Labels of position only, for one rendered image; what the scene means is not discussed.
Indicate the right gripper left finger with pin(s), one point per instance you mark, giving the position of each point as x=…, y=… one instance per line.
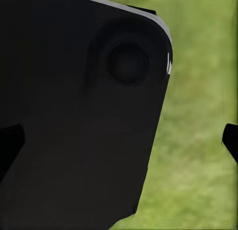
x=12, y=139

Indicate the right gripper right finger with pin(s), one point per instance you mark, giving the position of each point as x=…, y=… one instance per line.
x=230, y=140

